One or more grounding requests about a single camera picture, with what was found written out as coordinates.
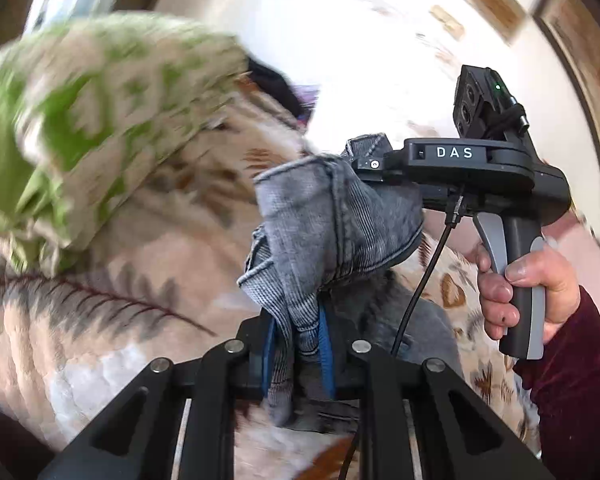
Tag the blue denim pants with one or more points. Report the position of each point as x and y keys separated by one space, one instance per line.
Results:
x=330 y=210

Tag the dark cloth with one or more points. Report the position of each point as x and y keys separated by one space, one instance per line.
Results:
x=277 y=87

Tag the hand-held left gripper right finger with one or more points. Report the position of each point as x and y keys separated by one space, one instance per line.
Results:
x=326 y=360

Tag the beige wall switch plate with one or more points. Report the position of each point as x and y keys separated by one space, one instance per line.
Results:
x=447 y=21

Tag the wooden wall frame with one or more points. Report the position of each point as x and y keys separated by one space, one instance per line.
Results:
x=492 y=2

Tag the person's right hand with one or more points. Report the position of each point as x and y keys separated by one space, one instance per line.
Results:
x=555 y=280

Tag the leaf print blanket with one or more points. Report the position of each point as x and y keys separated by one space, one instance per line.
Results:
x=130 y=260

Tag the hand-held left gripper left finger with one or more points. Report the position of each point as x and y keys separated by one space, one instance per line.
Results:
x=267 y=360

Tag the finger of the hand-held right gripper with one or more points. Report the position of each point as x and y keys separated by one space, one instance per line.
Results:
x=372 y=165

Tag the brown wooden frame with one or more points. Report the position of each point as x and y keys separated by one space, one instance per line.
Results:
x=580 y=60

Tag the green patterned cloth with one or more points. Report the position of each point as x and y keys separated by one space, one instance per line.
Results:
x=105 y=110

